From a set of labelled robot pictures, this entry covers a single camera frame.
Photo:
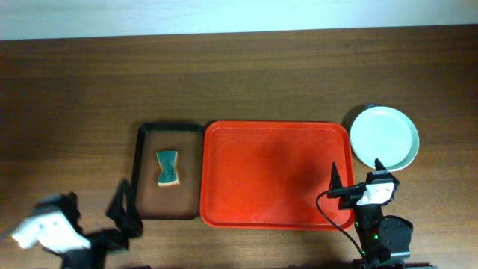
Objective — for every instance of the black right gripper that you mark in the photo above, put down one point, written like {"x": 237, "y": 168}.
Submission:
{"x": 353, "y": 190}

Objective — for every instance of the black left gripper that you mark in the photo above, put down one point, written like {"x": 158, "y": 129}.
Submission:
{"x": 103, "y": 237}

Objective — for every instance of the light green plate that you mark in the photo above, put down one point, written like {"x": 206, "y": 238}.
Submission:
{"x": 387, "y": 134}

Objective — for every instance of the green and yellow sponge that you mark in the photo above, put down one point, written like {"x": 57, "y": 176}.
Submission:
{"x": 169, "y": 175}

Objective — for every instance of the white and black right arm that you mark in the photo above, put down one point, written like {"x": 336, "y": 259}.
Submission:
{"x": 383, "y": 240}

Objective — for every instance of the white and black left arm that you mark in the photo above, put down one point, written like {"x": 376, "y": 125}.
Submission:
{"x": 54, "y": 224}

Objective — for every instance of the brown tray with black rim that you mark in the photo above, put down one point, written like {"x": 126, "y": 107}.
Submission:
{"x": 177, "y": 202}

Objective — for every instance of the red plastic tray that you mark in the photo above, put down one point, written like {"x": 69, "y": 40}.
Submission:
{"x": 267, "y": 174}

